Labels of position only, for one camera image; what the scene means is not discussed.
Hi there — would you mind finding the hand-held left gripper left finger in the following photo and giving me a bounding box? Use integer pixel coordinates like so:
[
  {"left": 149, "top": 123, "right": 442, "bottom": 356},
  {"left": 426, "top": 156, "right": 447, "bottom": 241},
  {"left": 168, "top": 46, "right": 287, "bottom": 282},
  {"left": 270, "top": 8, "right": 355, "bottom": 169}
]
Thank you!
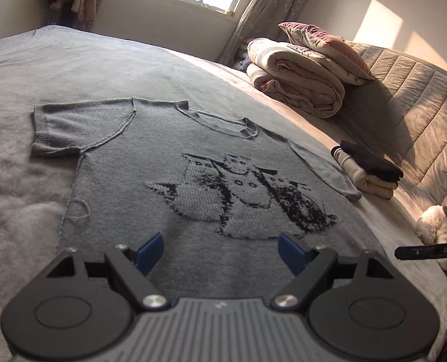
[{"left": 48, "top": 232, "right": 170, "bottom": 312}]

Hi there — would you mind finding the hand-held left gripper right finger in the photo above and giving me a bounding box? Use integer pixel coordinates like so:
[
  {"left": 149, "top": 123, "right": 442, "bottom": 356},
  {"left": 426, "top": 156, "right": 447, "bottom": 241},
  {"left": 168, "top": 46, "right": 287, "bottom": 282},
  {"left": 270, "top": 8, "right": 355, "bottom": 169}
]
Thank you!
[{"left": 270, "top": 233, "right": 392, "bottom": 312}]

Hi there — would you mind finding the grey knit sweater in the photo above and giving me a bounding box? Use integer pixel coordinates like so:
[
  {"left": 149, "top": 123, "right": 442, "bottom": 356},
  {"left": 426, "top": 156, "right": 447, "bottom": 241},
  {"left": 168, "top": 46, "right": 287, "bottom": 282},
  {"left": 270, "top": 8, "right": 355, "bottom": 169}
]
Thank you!
[{"left": 30, "top": 97, "right": 386, "bottom": 300}]

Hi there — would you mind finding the white plush toy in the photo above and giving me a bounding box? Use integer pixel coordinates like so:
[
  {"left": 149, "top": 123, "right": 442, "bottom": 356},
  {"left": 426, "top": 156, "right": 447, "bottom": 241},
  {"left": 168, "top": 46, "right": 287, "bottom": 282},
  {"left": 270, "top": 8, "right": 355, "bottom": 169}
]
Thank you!
[{"left": 415, "top": 205, "right": 447, "bottom": 268}]

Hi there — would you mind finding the beige folded garment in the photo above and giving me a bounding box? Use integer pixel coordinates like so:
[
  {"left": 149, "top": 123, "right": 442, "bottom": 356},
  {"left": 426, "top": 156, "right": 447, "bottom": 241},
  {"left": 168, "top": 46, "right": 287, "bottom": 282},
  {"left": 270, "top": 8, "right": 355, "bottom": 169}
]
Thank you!
[{"left": 331, "top": 146, "right": 397, "bottom": 200}]

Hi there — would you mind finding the black folded garment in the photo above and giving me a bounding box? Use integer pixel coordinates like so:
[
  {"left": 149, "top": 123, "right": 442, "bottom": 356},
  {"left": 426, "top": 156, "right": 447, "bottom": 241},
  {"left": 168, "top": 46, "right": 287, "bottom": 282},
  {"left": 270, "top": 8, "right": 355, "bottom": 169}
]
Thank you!
[{"left": 338, "top": 140, "right": 404, "bottom": 188}]

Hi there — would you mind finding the grey padded headboard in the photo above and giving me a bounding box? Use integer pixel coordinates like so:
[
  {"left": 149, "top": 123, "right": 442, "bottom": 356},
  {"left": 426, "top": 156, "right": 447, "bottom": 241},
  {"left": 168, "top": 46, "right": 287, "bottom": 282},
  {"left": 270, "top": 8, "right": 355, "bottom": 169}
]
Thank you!
[{"left": 321, "top": 40, "right": 447, "bottom": 234}]

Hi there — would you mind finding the folded beige pink quilt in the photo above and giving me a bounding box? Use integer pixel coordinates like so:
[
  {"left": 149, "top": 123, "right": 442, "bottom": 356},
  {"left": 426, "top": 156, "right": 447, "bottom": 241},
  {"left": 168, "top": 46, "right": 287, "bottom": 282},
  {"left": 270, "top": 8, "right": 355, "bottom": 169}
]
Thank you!
[{"left": 246, "top": 38, "right": 346, "bottom": 118}]

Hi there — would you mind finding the pink beige pillow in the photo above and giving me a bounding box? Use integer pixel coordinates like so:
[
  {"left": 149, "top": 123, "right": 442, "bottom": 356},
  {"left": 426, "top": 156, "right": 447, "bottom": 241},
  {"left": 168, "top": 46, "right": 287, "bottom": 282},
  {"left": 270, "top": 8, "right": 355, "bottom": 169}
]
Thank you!
[{"left": 279, "top": 22, "right": 375, "bottom": 84}]

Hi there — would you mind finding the patterned curtain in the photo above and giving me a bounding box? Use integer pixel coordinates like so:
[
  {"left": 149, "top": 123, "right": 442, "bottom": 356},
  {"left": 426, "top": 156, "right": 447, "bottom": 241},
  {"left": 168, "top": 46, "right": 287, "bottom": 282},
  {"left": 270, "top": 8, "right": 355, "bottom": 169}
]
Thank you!
[{"left": 223, "top": 0, "right": 322, "bottom": 65}]

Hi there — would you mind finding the pink hanging garment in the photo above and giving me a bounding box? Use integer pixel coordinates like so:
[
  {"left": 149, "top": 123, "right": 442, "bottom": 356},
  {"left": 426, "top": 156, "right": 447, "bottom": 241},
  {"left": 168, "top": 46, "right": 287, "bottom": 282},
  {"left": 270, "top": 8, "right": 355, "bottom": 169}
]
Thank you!
[{"left": 50, "top": 0, "right": 98, "bottom": 23}]

